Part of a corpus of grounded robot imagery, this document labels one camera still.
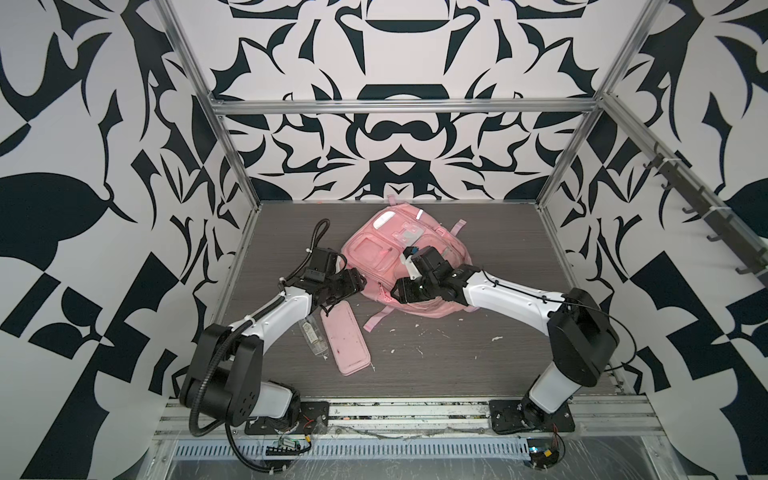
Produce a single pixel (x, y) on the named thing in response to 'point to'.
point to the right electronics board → (543, 452)
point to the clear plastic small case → (314, 336)
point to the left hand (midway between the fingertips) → (360, 279)
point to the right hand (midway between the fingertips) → (395, 291)
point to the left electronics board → (286, 446)
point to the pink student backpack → (372, 247)
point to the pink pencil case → (346, 339)
